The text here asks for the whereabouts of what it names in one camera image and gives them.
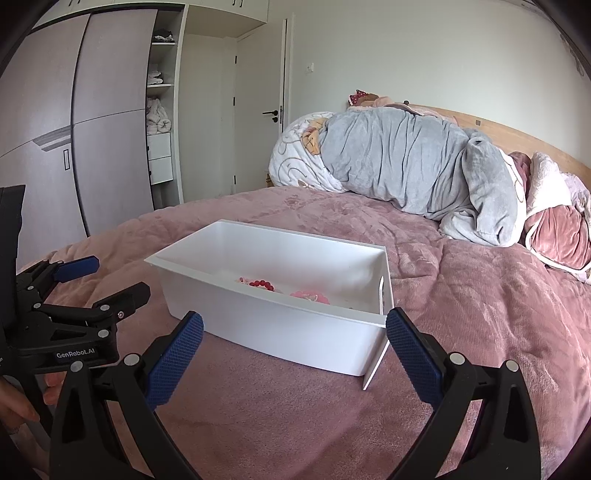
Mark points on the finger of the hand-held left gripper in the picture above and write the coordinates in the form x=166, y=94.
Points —
x=76, y=267
x=124, y=300

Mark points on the white patterned pillow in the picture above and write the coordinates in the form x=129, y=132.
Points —
x=288, y=157

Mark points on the pale pink cloth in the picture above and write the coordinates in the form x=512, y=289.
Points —
x=415, y=110

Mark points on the wooden headboard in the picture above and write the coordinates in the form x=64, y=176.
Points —
x=531, y=138

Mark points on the red dotted bow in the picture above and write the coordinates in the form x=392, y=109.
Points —
x=358, y=98

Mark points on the stack of white towels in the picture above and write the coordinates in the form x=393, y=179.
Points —
x=158, y=117

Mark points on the pink plush blanket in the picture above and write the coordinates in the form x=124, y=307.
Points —
x=461, y=346

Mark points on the pink velvet pillow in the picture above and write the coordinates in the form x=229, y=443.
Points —
x=558, y=230

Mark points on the grey plush blanket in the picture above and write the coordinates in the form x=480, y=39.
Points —
x=415, y=161

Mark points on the person's left hand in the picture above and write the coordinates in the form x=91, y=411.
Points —
x=14, y=406

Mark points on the white lace pillow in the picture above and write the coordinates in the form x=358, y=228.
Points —
x=547, y=180

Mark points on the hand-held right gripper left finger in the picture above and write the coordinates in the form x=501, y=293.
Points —
x=175, y=364

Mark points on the grey wardrobe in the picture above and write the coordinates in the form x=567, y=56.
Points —
x=111, y=92

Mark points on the white plastic storage box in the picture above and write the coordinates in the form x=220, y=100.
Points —
x=277, y=323

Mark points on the pink fabric accessory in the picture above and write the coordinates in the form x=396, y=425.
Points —
x=309, y=296

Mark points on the white wardrobe drawer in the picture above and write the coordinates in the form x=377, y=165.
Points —
x=161, y=170
x=159, y=146

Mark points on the white folded clothes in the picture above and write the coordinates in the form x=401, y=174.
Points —
x=158, y=78

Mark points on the dark folded clothes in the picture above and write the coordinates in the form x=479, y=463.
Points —
x=163, y=37

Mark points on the white door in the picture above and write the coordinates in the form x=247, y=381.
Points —
x=258, y=138

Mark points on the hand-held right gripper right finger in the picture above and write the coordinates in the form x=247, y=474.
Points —
x=413, y=355

